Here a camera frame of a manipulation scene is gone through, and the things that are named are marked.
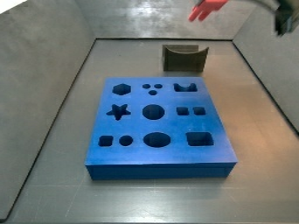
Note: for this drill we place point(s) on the red three prong object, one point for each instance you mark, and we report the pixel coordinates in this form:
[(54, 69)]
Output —
[(204, 7)]

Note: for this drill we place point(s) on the black curved fixture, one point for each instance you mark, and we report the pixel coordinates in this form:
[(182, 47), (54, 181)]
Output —
[(184, 58)]

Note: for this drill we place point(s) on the blue shape sorter block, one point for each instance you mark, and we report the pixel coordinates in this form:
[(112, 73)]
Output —
[(158, 131)]

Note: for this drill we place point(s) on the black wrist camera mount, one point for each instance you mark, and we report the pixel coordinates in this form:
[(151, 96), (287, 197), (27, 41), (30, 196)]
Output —
[(286, 11)]

